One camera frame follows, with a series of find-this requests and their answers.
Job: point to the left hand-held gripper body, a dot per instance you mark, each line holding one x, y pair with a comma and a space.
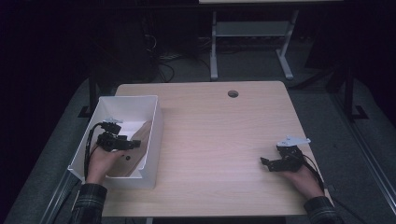
110, 141

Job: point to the white metal table frame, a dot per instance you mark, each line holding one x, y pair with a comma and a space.
252, 29

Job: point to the white rectangular box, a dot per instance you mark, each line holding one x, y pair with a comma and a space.
155, 130

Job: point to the person's right hand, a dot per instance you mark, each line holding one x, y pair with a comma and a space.
306, 183

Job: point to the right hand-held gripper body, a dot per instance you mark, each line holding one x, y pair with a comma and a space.
291, 158

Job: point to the person's left hand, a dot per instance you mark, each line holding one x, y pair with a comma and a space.
99, 165

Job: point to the black metal stand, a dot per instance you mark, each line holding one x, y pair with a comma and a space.
350, 90

